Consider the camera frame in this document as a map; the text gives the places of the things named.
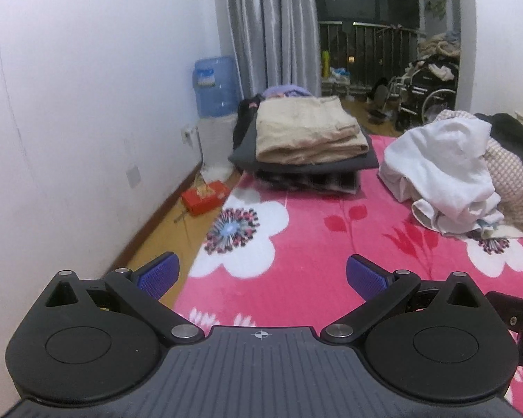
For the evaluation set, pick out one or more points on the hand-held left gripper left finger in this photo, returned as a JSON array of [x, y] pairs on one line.
[[159, 276]]

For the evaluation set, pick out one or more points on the pink houndstooth garment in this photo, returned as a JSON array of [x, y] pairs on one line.
[[518, 183]]

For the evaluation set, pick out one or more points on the red tissue box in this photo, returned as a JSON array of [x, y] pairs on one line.
[[205, 198]]

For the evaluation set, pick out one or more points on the wall socket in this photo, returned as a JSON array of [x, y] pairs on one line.
[[186, 134]]

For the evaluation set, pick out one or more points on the dark grey folded garment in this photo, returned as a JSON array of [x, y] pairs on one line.
[[331, 167]]

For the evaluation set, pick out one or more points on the blue water bottle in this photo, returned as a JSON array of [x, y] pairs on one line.
[[215, 87]]

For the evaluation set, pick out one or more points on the purple cloth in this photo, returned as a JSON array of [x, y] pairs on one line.
[[283, 90]]

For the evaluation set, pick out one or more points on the beige pants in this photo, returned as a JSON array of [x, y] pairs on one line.
[[305, 130]]

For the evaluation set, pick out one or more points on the pink floral blanket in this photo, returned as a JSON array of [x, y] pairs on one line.
[[331, 235]]

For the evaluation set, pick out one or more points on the grey curtain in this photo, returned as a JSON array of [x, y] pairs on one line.
[[266, 21]]

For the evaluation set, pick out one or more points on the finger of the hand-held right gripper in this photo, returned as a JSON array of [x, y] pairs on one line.
[[518, 311]]

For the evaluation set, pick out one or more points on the metal railing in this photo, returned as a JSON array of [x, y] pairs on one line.
[[375, 48]]

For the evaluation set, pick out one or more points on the black shoes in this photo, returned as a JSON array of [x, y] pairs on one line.
[[378, 116]]

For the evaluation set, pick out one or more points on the black clothes pile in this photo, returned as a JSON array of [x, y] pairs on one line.
[[514, 130]]

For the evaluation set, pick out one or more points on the white garment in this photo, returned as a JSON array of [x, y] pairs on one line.
[[440, 170]]

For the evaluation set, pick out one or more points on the plaid folded garment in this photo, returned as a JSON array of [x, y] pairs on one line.
[[305, 183]]

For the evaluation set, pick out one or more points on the pile of assorted clothes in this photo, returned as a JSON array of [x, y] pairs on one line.
[[436, 45]]

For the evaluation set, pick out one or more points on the white plastic bags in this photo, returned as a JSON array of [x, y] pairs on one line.
[[340, 80]]

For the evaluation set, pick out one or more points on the wheelchair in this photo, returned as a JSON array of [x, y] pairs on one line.
[[422, 91]]

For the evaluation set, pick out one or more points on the white water dispenser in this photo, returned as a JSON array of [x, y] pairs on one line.
[[213, 143]]

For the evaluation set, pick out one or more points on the green bottle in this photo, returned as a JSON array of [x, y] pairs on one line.
[[326, 62]]

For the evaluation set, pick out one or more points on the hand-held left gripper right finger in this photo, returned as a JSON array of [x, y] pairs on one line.
[[368, 278]]

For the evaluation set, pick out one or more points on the black garment red print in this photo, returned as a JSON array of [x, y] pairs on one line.
[[246, 117]]

